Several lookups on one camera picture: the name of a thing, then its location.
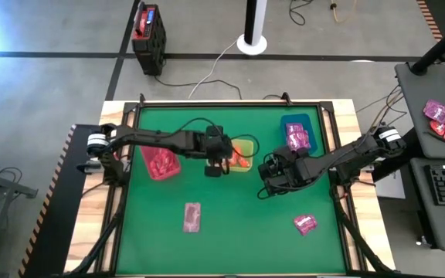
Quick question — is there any grey metal stand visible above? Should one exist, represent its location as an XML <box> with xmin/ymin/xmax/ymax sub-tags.
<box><xmin>0</xmin><ymin>154</ymin><xmax>40</xmax><ymax>278</ymax></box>

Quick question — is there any black metal table frame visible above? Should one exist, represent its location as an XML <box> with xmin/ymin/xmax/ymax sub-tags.
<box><xmin>62</xmin><ymin>92</ymin><xmax>396</xmax><ymax>278</ymax></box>

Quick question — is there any red-pink plastic bin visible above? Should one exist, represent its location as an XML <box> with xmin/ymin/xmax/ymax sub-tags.
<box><xmin>139</xmin><ymin>144</ymin><xmax>182</xmax><ymax>181</ymax></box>

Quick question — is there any black cable bundle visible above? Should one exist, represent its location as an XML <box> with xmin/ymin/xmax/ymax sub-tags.
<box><xmin>355</xmin><ymin>84</ymin><xmax>411</xmax><ymax>146</ymax></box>

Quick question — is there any magenta candy pack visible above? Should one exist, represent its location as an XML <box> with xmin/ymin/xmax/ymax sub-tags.
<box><xmin>286</xmin><ymin>122</ymin><xmax>304</xmax><ymax>136</ymax></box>
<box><xmin>423</xmin><ymin>99</ymin><xmax>445</xmax><ymax>124</ymax></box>
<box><xmin>287</xmin><ymin>131</ymin><xmax>311</xmax><ymax>152</ymax></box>
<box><xmin>293</xmin><ymin>214</ymin><xmax>318</xmax><ymax>236</ymax></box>

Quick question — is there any black orange striped strip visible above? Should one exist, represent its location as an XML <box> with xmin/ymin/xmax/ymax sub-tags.
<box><xmin>417</xmin><ymin>0</ymin><xmax>443</xmax><ymax>42</ymax></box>

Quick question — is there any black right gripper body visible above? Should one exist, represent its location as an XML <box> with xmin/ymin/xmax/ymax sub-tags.
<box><xmin>280</xmin><ymin>146</ymin><xmax>311</xmax><ymax>188</ymax></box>

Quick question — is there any black red tool case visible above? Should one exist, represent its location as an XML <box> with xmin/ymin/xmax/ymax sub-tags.
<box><xmin>131</xmin><ymin>2</ymin><xmax>168</xmax><ymax>76</ymax></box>

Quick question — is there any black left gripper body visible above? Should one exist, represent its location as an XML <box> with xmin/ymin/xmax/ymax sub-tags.
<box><xmin>205</xmin><ymin>125</ymin><xmax>234</xmax><ymax>178</ymax></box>

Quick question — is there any yellow-green translucent plastic bin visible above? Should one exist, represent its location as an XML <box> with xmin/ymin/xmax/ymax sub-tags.
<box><xmin>206</xmin><ymin>137</ymin><xmax>255</xmax><ymax>174</ymax></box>

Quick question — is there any yellow cable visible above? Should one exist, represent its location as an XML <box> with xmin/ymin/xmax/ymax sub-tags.
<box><xmin>330</xmin><ymin>0</ymin><xmax>358</xmax><ymax>24</ymax></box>

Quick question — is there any black floor cable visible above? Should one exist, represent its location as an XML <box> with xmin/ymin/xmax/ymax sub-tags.
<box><xmin>153</xmin><ymin>75</ymin><xmax>243</xmax><ymax>100</ymax></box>

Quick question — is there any white black pole stand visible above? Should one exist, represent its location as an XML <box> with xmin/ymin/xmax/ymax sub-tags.
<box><xmin>236</xmin><ymin>0</ymin><xmax>268</xmax><ymax>56</ymax></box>

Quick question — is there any black hazard-striped floor ramp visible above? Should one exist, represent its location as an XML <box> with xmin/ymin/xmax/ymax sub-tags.
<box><xmin>17</xmin><ymin>123</ymin><xmax>100</xmax><ymax>278</ymax></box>

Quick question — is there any green table mat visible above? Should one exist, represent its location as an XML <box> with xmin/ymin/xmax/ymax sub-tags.
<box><xmin>116</xmin><ymin>107</ymin><xmax>347</xmax><ymax>276</ymax></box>

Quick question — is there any white floor cable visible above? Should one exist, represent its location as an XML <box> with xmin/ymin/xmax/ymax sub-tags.
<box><xmin>187</xmin><ymin>38</ymin><xmax>239</xmax><ymax>100</ymax></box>

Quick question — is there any blue plastic bin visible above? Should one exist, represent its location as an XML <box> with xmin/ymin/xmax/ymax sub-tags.
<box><xmin>280</xmin><ymin>114</ymin><xmax>319</xmax><ymax>155</ymax></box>

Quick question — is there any black coiled cable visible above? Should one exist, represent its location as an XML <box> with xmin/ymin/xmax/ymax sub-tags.
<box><xmin>288</xmin><ymin>0</ymin><xmax>314</xmax><ymax>26</ymax></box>

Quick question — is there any grey side desk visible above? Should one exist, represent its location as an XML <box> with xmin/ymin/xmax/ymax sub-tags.
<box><xmin>395</xmin><ymin>61</ymin><xmax>445</xmax><ymax>160</ymax></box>

